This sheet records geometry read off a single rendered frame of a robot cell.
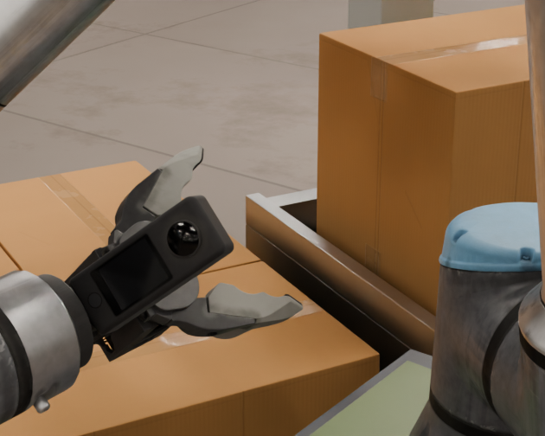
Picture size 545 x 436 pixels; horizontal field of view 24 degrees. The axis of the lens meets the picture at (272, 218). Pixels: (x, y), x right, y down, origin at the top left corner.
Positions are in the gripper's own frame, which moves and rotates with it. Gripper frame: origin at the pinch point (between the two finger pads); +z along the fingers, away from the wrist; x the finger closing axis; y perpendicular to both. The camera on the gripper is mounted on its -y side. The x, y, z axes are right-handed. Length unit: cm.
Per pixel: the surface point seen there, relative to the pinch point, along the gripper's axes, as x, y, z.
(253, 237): -18, 106, 91
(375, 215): -6, 74, 89
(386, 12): -57, 118, 178
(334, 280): -1, 83, 81
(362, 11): -62, 125, 180
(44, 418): -4, 87, 23
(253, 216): -21, 103, 91
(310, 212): -16, 100, 102
